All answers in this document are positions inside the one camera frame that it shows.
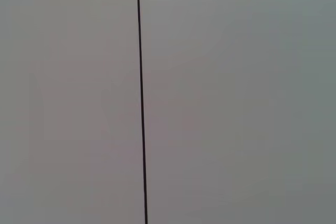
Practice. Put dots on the black vertical wall strip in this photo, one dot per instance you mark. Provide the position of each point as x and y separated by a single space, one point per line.
141 90

